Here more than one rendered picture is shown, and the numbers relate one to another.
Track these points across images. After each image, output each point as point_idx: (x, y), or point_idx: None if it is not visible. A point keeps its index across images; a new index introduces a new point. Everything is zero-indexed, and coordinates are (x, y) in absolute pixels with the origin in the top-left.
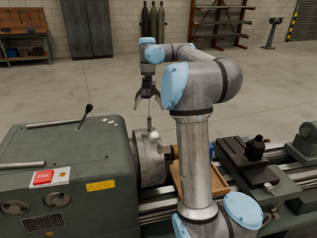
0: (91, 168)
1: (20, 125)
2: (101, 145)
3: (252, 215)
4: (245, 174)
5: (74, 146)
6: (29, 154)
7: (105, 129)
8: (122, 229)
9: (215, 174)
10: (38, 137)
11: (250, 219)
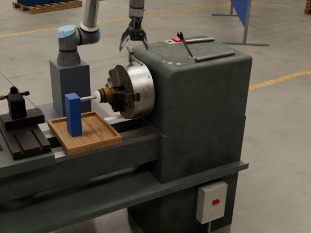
0: (156, 44)
1: (242, 55)
2: (161, 52)
3: (64, 26)
4: None
5: (180, 50)
6: (203, 45)
7: (169, 58)
8: None
9: (59, 132)
10: (214, 51)
11: (65, 25)
